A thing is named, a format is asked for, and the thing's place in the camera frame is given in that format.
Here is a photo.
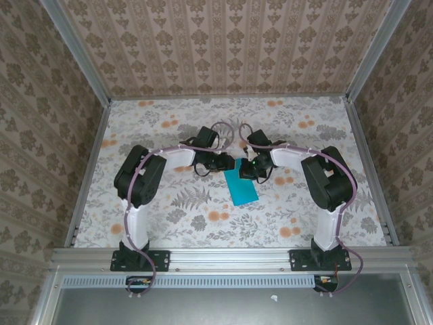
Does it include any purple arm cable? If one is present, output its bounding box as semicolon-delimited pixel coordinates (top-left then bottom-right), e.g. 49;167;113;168
123;121;237;301
239;123;365;299

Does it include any floral patterned table cover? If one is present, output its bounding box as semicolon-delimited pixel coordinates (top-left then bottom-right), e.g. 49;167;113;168
72;96;388;248

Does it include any thin black right gripper cable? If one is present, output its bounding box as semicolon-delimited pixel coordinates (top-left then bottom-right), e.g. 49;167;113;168
253;165;275;186

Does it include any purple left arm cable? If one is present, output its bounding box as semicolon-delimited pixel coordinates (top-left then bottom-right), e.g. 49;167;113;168
123;121;237;301

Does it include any grey metal panel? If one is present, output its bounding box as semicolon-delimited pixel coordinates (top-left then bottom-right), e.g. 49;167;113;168
53;287;417;325

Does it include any wide aluminium frame beam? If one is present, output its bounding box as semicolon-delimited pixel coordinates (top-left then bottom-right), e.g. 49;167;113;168
50;246;414;272

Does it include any aluminium upright frame post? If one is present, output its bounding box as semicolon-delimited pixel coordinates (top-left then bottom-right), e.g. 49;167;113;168
345;0;414;102
40;0;112;106

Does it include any small black controller board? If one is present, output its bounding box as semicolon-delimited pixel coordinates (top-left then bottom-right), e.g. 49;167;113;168
125;276;154;294
313;274;340;293

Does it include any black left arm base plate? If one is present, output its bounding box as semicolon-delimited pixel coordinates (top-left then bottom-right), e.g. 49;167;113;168
110;249;170;272

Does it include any aluminium table side rail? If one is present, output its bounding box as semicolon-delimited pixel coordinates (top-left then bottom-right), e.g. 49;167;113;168
344;97;400;247
64;100;112;248

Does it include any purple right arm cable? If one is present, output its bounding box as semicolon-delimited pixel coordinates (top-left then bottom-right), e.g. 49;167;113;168
239;123;365;299

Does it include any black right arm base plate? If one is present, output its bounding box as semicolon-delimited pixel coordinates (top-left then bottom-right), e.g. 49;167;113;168
290;249;352;272

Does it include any thin aluminium table rail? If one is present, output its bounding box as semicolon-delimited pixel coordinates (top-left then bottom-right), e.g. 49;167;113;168
110;94;349;102

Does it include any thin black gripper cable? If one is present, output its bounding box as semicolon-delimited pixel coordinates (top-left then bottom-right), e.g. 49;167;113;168
253;165;275;186
193;162;213;177

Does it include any blue square paper sheet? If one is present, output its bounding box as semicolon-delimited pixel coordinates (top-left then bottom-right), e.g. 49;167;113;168
223;158;260;206

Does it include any grey slotted cable duct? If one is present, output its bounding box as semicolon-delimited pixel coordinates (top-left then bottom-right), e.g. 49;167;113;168
62;274;314;288

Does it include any thin black left gripper cable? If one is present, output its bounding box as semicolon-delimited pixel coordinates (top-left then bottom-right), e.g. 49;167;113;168
193;162;213;177

